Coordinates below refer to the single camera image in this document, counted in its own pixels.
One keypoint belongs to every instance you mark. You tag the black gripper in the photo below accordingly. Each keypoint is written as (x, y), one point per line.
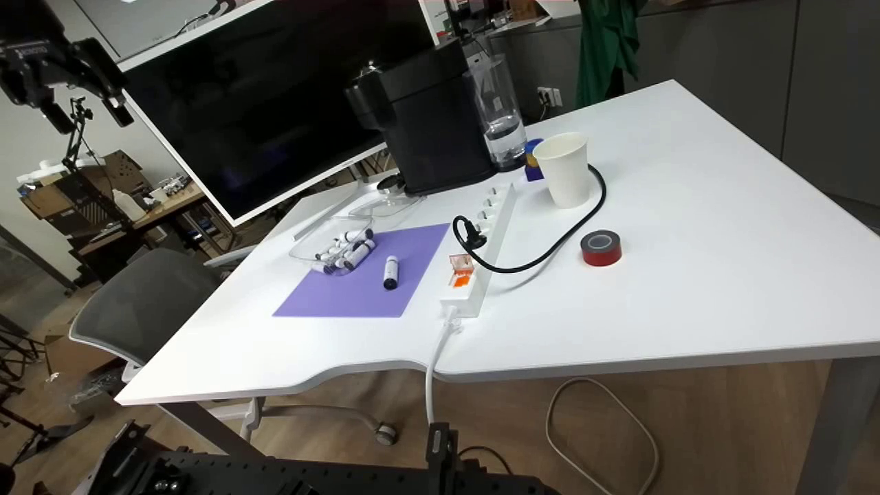
(37, 69)

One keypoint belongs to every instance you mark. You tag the small white dark-capped bottle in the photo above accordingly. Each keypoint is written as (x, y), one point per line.
(390, 272)
(355, 260)
(364, 239)
(324, 250)
(330, 267)
(346, 239)

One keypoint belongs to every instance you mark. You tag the clear plastic container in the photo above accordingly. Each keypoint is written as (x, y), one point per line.
(312, 237)

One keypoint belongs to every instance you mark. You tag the clear plastic water bottle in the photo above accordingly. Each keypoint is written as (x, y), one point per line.
(495, 99)

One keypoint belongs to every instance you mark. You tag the black tripod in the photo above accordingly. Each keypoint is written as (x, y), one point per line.
(78, 127)

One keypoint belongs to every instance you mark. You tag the wooden cluttered desk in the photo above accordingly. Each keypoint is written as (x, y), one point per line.
(168, 208)

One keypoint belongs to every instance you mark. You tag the large white-framed monitor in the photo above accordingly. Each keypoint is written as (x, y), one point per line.
(256, 99)

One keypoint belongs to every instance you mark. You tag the grey mesh office chair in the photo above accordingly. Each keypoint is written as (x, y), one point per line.
(139, 304)

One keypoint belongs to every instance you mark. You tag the white monitor stand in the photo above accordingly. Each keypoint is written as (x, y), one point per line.
(352, 210)

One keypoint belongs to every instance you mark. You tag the purple mat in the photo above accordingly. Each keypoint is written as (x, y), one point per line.
(366, 292)

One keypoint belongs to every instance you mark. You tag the black coffee machine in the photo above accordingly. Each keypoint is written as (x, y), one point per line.
(430, 118)

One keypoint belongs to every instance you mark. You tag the white power strip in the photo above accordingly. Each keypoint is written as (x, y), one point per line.
(462, 292)

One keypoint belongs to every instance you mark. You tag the small blue packet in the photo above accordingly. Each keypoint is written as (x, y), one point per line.
(532, 161)

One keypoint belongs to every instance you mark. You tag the white paper cup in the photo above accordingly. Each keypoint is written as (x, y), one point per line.
(564, 175)

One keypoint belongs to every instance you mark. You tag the green hanging cloth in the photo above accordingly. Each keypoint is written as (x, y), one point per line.
(605, 45)

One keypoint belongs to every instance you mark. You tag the red tape roll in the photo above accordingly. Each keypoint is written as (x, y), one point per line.
(599, 260)

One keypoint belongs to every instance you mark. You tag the grey table leg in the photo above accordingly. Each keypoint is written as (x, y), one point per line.
(839, 430)

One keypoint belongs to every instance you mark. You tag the grey panel white frame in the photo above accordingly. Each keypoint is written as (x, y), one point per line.
(154, 23)

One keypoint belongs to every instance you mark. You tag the white wall outlet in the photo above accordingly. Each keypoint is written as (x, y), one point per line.
(547, 96)

